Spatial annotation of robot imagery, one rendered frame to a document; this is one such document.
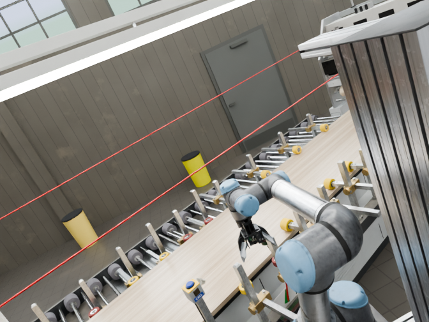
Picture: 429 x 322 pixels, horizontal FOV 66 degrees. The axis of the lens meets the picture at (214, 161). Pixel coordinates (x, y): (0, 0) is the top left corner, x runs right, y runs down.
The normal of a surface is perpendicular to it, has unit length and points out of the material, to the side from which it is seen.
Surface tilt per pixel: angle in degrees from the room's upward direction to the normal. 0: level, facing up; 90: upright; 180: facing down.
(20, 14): 90
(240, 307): 90
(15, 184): 90
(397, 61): 90
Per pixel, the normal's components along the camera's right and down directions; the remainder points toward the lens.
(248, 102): 0.21, 0.23
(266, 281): 0.56, 0.02
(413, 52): -0.89, 0.44
